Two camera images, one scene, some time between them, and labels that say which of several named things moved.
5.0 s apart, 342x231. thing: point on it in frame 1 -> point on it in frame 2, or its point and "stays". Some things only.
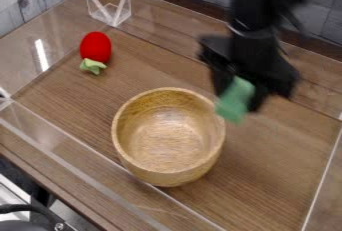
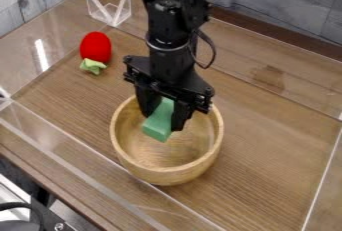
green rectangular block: [232, 103] -> [158, 123]
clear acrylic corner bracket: [111, 14] stays
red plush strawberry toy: [95, 49] stays
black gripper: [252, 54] -> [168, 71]
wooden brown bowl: [168, 136] stays
